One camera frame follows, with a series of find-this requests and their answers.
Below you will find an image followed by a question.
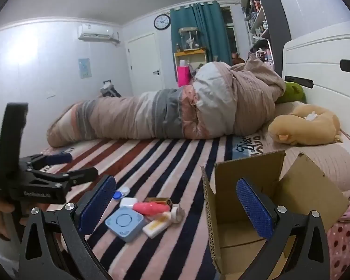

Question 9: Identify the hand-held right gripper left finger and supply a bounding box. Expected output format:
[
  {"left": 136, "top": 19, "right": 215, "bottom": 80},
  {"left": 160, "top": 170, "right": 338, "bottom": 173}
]
[{"left": 18, "top": 175, "right": 117, "bottom": 280}]

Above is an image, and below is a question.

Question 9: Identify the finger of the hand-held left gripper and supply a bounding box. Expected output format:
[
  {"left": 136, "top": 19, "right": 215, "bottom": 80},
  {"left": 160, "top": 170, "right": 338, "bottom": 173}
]
[
  {"left": 19, "top": 152, "right": 73, "bottom": 171},
  {"left": 44, "top": 167, "right": 99, "bottom": 189}
]

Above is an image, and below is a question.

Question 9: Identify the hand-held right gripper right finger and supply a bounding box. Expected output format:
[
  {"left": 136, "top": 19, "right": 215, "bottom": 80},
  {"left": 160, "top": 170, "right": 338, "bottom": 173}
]
[{"left": 236, "top": 178, "right": 331, "bottom": 280}]

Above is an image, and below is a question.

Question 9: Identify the blue white contact lens case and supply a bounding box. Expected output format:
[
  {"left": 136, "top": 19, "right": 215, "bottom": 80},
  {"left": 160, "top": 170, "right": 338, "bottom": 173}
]
[{"left": 114, "top": 187, "right": 131, "bottom": 200}]

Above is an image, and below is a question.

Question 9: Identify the white earbud case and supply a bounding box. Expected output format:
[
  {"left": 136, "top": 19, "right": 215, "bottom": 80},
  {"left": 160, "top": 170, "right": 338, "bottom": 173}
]
[{"left": 119, "top": 197, "right": 138, "bottom": 209}]

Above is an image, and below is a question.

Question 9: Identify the blue square device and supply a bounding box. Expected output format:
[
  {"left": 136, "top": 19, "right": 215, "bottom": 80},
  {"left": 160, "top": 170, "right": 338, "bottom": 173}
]
[{"left": 105, "top": 207, "right": 145, "bottom": 242}]

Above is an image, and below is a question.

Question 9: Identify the brown cardboard box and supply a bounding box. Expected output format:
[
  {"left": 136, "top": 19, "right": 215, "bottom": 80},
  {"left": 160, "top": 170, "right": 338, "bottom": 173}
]
[{"left": 201, "top": 150, "right": 350, "bottom": 280}]

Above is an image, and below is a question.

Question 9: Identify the pink bottle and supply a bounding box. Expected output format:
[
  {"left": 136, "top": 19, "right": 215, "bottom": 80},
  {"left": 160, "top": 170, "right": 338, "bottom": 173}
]
[{"left": 133, "top": 201, "right": 172, "bottom": 217}]

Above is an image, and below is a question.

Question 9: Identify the white case with yellow label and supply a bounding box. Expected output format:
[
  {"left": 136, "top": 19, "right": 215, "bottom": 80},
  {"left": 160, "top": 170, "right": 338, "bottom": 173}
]
[{"left": 142, "top": 219, "right": 172, "bottom": 239}]

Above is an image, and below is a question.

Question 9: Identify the small gold box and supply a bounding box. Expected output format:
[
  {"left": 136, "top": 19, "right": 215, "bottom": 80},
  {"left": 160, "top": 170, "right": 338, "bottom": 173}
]
[{"left": 144, "top": 197, "right": 173, "bottom": 206}]

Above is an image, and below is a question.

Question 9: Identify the small white bottle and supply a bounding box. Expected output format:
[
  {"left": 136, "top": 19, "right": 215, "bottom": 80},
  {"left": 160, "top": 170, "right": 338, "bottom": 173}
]
[{"left": 171, "top": 204, "right": 185, "bottom": 224}]

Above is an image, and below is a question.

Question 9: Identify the person's left hand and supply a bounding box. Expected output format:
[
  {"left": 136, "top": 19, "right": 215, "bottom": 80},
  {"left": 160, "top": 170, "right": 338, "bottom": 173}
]
[{"left": 0, "top": 201, "right": 18, "bottom": 240}]

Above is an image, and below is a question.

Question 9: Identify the rolled pink grey duvet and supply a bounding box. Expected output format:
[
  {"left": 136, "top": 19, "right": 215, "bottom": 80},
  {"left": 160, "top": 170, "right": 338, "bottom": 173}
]
[{"left": 47, "top": 53, "right": 286, "bottom": 148}]

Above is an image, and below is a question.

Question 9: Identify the striped blanket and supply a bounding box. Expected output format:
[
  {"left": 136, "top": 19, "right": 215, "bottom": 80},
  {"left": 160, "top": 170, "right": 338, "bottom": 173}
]
[{"left": 26, "top": 136, "right": 269, "bottom": 280}]

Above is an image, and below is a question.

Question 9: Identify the black and white bag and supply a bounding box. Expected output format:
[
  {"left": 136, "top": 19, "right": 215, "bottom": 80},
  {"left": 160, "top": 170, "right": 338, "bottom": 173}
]
[{"left": 99, "top": 80, "right": 121, "bottom": 98}]

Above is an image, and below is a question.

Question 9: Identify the beige ribbed pillow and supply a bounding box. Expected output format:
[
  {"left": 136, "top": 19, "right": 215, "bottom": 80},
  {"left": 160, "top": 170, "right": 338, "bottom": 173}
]
[{"left": 262, "top": 134, "right": 350, "bottom": 199}]

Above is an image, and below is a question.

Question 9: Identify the pink dotted sheet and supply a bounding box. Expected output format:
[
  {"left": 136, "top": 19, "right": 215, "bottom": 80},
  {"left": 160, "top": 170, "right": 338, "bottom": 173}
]
[{"left": 327, "top": 216, "right": 350, "bottom": 280}]

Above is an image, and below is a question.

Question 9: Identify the yellow plush toy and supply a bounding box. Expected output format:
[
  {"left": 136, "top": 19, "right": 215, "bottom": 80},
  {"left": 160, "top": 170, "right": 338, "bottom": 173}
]
[{"left": 268, "top": 104, "right": 343, "bottom": 146}]

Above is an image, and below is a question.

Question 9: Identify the green plush toy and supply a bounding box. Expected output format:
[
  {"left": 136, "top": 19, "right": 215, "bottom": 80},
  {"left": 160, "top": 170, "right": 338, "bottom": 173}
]
[{"left": 276, "top": 82, "right": 307, "bottom": 104}]

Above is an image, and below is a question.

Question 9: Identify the white door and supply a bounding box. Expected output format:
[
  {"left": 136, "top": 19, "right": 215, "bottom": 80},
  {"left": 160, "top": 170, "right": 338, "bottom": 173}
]
[{"left": 126, "top": 33, "right": 165, "bottom": 97}]

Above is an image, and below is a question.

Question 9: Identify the white air conditioner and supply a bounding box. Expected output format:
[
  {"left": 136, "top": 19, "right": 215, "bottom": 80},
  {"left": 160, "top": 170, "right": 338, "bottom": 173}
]
[{"left": 77, "top": 24, "right": 120, "bottom": 44}]

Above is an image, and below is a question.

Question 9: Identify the pink bag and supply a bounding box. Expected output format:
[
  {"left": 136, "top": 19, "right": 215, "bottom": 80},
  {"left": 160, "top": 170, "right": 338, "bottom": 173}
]
[{"left": 176, "top": 66, "right": 191, "bottom": 87}]

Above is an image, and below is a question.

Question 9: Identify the white headboard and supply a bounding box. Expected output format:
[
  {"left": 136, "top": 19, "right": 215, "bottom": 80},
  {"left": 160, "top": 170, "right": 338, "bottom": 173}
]
[{"left": 281, "top": 22, "right": 350, "bottom": 193}]

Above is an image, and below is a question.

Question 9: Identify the yellow side table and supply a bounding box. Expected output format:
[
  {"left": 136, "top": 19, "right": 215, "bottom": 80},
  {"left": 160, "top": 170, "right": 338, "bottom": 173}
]
[{"left": 174, "top": 48, "right": 207, "bottom": 88}]

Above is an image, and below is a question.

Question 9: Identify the glass display case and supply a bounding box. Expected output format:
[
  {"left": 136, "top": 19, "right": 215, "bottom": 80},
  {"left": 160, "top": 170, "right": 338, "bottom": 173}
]
[{"left": 178, "top": 27, "right": 199, "bottom": 51}]

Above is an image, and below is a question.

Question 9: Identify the window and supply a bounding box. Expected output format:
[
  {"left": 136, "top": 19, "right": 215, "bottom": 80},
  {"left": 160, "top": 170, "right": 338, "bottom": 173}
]
[{"left": 220, "top": 6, "right": 240, "bottom": 54}]

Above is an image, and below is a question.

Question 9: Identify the teal curtain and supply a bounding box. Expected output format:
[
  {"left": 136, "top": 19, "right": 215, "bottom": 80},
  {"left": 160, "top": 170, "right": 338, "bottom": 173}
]
[{"left": 170, "top": 2, "right": 232, "bottom": 65}]

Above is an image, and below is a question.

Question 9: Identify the dark tall shelf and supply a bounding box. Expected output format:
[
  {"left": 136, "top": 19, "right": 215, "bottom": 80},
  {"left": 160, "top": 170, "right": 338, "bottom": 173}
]
[{"left": 236, "top": 0, "right": 292, "bottom": 73}]

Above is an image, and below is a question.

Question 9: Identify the blue wall poster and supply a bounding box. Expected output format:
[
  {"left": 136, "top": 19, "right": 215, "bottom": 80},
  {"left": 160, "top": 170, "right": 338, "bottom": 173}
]
[{"left": 78, "top": 58, "right": 93, "bottom": 79}]

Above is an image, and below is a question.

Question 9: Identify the round wall clock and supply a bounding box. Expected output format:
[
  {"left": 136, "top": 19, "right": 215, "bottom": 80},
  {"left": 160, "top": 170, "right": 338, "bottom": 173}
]
[{"left": 154, "top": 14, "right": 171, "bottom": 30}]

